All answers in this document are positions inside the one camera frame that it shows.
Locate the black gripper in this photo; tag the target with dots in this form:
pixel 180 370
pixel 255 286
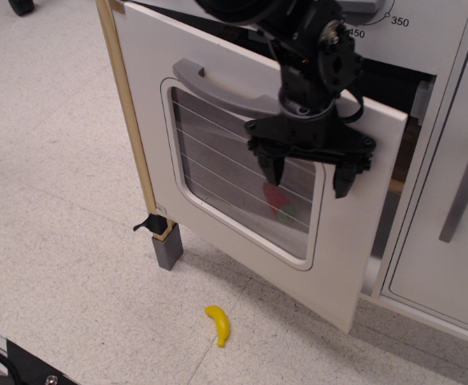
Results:
pixel 326 139

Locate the white oven door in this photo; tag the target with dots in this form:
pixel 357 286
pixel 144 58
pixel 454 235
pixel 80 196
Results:
pixel 205 178

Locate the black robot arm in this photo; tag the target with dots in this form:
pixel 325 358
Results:
pixel 318 61

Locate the dark grey oven tray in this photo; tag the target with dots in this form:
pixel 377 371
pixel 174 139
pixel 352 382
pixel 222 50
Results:
pixel 388 84

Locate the grey oven knob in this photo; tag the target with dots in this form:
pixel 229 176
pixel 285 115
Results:
pixel 361 6

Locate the red green toy pepper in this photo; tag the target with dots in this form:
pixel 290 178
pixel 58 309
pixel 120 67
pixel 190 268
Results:
pixel 279 203

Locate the white toy kitchen cabinet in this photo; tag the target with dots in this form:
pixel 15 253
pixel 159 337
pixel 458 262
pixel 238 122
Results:
pixel 426 36

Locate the white cupboard door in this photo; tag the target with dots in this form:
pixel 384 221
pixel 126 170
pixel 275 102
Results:
pixel 431 275

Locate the grey cabinet foot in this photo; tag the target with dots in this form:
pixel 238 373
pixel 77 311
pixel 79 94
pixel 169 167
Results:
pixel 169 251

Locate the yellow toy banana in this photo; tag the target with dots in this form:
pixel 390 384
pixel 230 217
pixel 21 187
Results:
pixel 223 327

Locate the black caster wheel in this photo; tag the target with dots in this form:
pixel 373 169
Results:
pixel 22 7

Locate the grey oven door handle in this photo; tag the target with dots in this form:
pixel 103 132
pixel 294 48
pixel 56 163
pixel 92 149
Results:
pixel 192 76

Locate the silver cupboard door handle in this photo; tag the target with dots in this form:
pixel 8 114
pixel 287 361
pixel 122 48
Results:
pixel 457 210

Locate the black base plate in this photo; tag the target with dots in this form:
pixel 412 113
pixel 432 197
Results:
pixel 32 369

